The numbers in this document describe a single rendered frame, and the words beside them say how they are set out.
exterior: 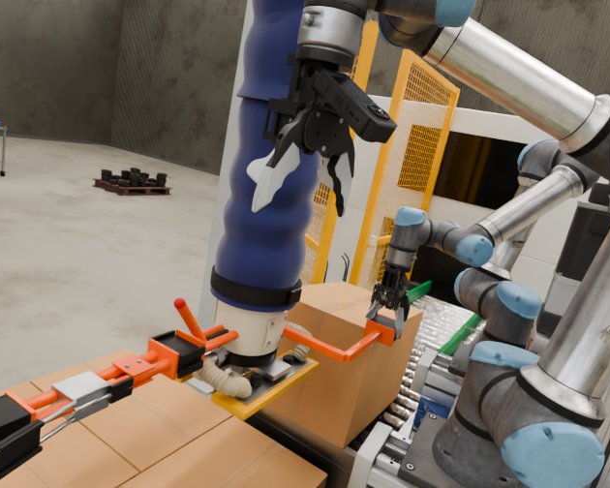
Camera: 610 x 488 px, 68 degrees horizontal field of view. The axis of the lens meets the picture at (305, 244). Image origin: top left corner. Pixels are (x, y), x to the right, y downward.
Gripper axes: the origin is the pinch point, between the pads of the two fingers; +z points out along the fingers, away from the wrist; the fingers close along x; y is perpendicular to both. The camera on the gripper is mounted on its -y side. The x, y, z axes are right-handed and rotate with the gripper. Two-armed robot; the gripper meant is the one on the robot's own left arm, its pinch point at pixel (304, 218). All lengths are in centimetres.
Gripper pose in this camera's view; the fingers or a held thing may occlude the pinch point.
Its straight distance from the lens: 58.7
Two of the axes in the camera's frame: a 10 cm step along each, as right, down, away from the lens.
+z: -2.0, 9.5, 2.3
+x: -7.4, 0.1, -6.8
